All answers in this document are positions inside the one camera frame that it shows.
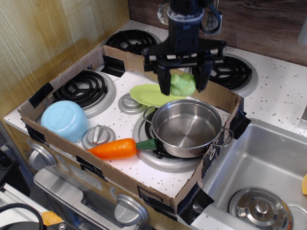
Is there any light blue bowl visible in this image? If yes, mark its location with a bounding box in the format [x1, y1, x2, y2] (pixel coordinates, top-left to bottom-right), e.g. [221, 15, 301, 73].
[40, 101, 88, 142]

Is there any steel sink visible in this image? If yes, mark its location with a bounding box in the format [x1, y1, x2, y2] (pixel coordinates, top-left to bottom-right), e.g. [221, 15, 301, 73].
[192, 119, 307, 230]

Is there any green toy broccoli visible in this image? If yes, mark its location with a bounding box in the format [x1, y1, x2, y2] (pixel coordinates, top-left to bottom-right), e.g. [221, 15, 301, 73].
[170, 73, 196, 96]

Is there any orange object in sink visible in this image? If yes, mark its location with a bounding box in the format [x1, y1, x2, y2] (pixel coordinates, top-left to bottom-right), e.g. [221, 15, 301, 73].
[301, 174, 307, 195]

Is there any cardboard fence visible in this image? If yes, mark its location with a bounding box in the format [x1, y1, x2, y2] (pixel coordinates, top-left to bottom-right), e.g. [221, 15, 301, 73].
[18, 45, 252, 225]

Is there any silver oven door handle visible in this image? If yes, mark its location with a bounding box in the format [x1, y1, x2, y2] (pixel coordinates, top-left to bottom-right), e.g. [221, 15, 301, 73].
[34, 169, 135, 230]

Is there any hanging metal spatula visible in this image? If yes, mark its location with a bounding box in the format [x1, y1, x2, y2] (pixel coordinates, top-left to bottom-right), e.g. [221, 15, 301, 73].
[205, 0, 223, 35]

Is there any silver knob middle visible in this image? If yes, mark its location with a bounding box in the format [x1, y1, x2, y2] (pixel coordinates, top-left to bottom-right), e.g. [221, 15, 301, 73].
[118, 93, 148, 115]

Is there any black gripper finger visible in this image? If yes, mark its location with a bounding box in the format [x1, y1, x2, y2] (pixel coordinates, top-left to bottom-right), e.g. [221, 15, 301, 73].
[157, 66, 171, 95]
[193, 57, 214, 92]

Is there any right oven front knob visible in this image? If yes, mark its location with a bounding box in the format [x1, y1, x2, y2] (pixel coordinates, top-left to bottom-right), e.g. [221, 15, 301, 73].
[114, 194, 149, 227]

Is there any silver faucet base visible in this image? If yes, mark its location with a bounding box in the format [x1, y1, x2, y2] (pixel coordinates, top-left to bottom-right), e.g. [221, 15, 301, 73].
[297, 18, 307, 46]

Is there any back right black burner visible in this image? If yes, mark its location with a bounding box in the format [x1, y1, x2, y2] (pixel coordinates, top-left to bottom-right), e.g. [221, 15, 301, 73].
[184, 52, 260, 98]

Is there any oven knob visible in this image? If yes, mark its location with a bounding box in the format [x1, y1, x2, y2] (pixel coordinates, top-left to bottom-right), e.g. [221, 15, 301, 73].
[114, 194, 149, 227]
[28, 143, 57, 171]

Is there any front left black burner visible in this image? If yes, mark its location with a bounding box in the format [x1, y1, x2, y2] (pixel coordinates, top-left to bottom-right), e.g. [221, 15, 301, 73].
[47, 69, 116, 118]

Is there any back left black burner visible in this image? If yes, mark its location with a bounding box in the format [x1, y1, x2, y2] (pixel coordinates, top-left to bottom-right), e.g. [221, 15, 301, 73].
[103, 29, 161, 58]

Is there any steel pot lid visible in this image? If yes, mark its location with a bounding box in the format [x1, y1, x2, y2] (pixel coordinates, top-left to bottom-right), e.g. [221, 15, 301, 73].
[227, 187, 294, 230]

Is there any silver knob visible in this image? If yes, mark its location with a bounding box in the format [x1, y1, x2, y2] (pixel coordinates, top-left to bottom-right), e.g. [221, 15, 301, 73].
[118, 93, 148, 115]
[82, 125, 116, 149]

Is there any hanging metal strainer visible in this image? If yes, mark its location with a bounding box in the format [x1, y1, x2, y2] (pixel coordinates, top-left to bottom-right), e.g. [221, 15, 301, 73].
[157, 1, 169, 25]

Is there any orange object bottom left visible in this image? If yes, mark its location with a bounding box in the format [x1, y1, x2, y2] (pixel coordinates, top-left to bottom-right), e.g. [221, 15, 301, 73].
[41, 211, 63, 226]

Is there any stainless steel pan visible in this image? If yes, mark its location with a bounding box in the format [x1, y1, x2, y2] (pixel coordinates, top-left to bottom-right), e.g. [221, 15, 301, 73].
[143, 99, 234, 158]

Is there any orange toy carrot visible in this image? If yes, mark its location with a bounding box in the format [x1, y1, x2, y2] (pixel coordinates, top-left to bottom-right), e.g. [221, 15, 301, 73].
[88, 138, 158, 160]

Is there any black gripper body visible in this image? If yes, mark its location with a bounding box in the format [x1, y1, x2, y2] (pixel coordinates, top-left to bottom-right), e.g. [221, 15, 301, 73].
[142, 19, 226, 73]

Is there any black burner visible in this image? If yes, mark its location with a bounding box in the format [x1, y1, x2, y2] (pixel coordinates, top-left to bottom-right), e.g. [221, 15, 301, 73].
[47, 69, 116, 118]
[103, 29, 161, 58]
[184, 52, 260, 98]

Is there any black cable bottom left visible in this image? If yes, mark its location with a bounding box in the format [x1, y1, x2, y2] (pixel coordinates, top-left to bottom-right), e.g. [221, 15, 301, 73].
[0, 203, 46, 230]

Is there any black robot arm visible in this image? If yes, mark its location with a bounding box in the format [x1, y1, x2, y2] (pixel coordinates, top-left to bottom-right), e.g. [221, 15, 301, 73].
[142, 0, 226, 95]

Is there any front right burner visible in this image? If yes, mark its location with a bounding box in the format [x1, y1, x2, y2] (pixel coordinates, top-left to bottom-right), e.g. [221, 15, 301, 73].
[132, 110, 202, 173]

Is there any silver knob front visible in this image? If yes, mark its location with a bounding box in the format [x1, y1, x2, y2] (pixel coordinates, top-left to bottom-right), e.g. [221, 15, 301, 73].
[82, 125, 116, 149]

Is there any left oven front knob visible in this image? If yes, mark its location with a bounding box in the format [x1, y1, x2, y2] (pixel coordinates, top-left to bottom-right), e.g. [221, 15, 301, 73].
[28, 143, 57, 171]

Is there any green plastic plate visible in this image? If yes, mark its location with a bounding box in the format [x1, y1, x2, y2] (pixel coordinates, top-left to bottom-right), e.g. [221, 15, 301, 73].
[130, 84, 186, 106]

